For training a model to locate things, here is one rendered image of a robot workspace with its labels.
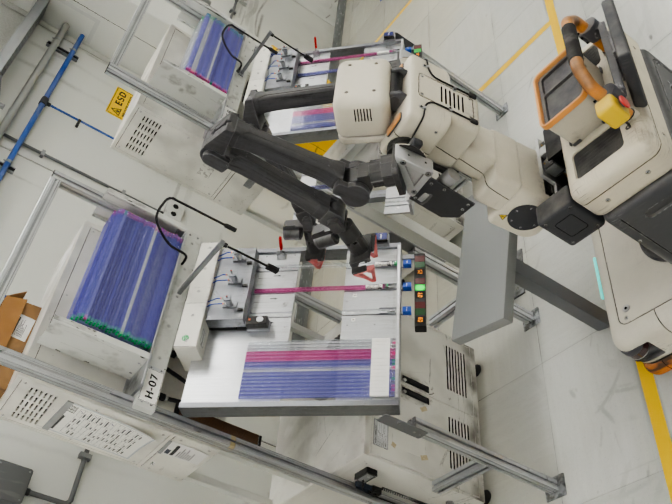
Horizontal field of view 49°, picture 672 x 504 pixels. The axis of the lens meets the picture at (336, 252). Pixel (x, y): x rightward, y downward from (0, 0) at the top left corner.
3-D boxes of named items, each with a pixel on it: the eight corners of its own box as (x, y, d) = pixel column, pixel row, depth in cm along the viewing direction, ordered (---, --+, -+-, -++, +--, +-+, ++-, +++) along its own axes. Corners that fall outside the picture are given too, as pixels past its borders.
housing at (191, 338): (230, 266, 288) (221, 241, 278) (207, 370, 255) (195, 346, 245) (211, 267, 289) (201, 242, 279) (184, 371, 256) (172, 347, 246)
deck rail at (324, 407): (400, 409, 232) (398, 399, 228) (400, 415, 231) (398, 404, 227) (184, 412, 243) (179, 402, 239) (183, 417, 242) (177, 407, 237)
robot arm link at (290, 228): (310, 218, 250) (314, 204, 257) (278, 218, 253) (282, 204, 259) (315, 246, 258) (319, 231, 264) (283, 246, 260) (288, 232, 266)
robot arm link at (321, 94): (232, 101, 227) (240, 87, 234) (244, 140, 235) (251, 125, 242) (374, 82, 216) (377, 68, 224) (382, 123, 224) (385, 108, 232)
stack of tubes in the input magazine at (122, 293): (184, 237, 276) (117, 204, 266) (151, 347, 241) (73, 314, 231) (169, 255, 284) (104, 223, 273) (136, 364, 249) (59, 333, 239)
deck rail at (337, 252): (402, 253, 279) (400, 242, 275) (402, 257, 278) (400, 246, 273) (221, 261, 290) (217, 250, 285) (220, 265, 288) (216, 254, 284)
